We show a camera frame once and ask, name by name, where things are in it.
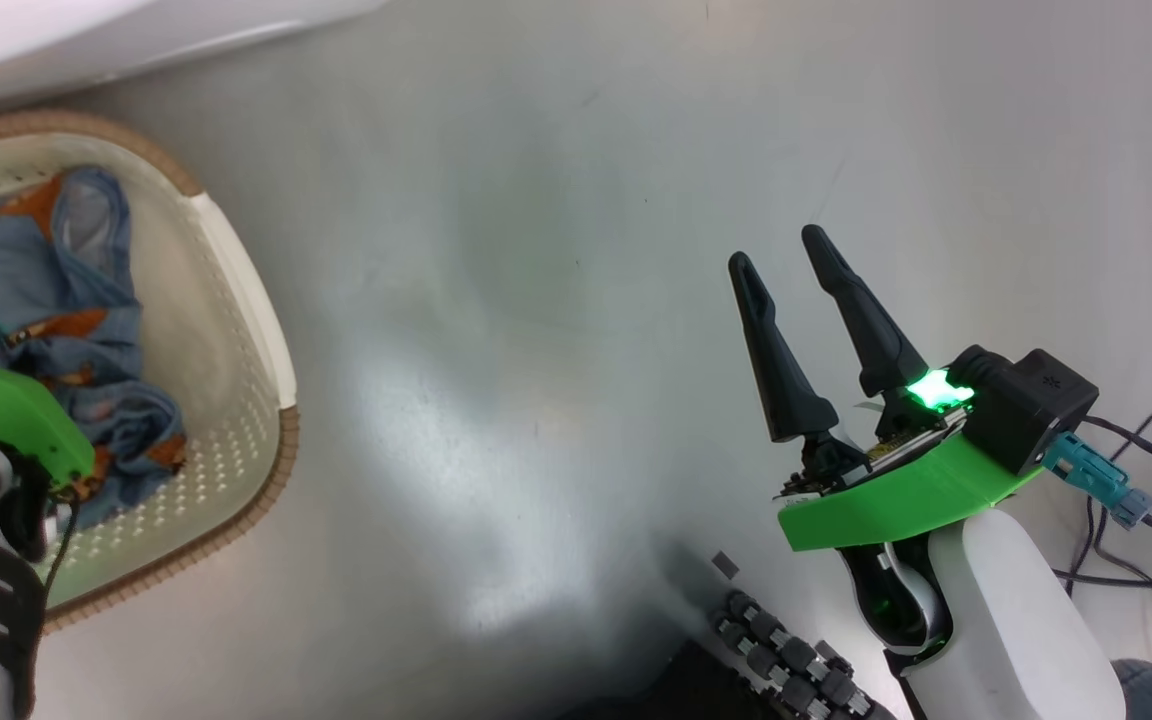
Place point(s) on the cream perforated laundry basket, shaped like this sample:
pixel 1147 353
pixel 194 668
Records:
pixel 226 330

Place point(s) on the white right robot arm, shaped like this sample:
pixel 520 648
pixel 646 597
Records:
pixel 1006 610

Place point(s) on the blue cartoon print garment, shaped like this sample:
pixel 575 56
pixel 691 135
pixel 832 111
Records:
pixel 16 280

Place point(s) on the white front-load washing machine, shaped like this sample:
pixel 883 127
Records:
pixel 36 40

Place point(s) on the black roller omni wheel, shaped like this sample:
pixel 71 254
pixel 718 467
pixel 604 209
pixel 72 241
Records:
pixel 786 655

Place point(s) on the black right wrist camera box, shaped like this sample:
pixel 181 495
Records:
pixel 1026 405

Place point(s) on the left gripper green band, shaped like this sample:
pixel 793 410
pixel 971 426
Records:
pixel 6 410

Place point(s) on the teal right camera connector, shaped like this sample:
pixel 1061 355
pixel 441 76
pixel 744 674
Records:
pixel 1096 475

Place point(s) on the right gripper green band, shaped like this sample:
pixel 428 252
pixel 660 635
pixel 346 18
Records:
pixel 896 500

